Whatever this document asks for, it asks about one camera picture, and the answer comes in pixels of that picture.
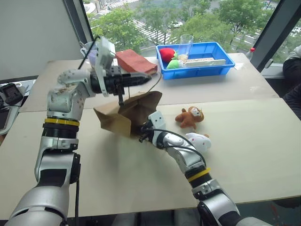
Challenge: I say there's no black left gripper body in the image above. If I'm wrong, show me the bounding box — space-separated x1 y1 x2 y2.
104 66 131 105

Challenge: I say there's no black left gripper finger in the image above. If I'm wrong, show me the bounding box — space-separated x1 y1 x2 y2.
129 72 152 81
129 79 151 88

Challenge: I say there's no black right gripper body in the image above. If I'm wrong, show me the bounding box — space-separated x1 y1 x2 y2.
140 121 155 142

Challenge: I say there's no red strawberry plush toy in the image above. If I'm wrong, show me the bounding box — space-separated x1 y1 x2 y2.
159 48 177 64

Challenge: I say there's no green plush toy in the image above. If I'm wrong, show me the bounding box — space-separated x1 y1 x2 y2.
166 59 184 70

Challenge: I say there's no brown monkey plush toy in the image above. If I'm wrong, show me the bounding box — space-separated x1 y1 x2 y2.
174 106 205 130

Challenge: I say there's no white rabbit plush toy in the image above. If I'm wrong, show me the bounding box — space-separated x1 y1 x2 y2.
185 132 212 154

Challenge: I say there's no clear plastic measuring jug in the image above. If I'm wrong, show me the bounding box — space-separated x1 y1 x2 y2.
79 41 101 65

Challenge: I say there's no clear plastic cup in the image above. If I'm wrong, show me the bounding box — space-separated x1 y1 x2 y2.
177 34 194 60

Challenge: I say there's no blue plastic tray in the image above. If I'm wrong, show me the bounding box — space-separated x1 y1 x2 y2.
155 41 236 81

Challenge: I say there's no white power strip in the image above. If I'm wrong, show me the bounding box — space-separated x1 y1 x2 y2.
182 57 227 68

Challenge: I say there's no black charger box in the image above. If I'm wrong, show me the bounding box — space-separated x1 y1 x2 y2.
0 82 24 106

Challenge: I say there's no clear bottle with red cap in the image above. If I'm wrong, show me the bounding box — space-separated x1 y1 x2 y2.
245 47 256 60

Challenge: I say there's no white flat device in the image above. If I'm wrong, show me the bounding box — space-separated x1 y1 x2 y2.
0 105 20 136

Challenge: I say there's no person in dark clothes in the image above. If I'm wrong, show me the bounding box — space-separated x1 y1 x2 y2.
282 45 301 114

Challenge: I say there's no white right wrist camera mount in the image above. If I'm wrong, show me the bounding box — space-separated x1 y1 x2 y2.
148 111 166 133

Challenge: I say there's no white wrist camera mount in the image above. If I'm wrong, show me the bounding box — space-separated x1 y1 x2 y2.
95 37 116 97
148 111 166 133

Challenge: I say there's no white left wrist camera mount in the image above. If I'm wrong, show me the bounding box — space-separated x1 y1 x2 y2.
95 37 116 97

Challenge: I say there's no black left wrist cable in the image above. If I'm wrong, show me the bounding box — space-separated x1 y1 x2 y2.
77 35 100 70

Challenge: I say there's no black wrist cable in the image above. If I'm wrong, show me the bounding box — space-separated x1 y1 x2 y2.
77 35 100 70
143 128 207 167

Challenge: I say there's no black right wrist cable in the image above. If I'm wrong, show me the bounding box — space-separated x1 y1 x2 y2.
143 128 207 167

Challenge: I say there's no dark window frame post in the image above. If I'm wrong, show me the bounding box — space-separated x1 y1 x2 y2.
249 0 301 73
62 0 94 46

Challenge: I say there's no black left upper arm cable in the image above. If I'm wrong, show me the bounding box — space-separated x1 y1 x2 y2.
74 153 81 226

